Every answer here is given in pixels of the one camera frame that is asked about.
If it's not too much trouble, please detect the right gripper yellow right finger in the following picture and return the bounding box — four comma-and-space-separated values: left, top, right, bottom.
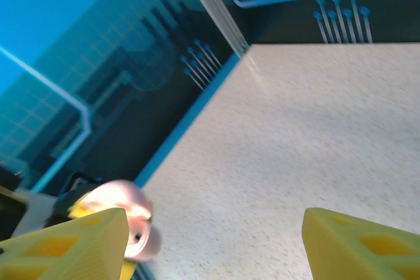
301, 207, 420, 280

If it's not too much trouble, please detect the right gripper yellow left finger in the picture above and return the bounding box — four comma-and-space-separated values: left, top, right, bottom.
0, 207, 129, 280

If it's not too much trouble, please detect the pink earbud charging case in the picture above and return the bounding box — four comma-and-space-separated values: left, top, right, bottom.
78, 178, 164, 263

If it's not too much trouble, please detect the aluminium frame post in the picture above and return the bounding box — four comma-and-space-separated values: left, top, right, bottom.
177, 0, 251, 55

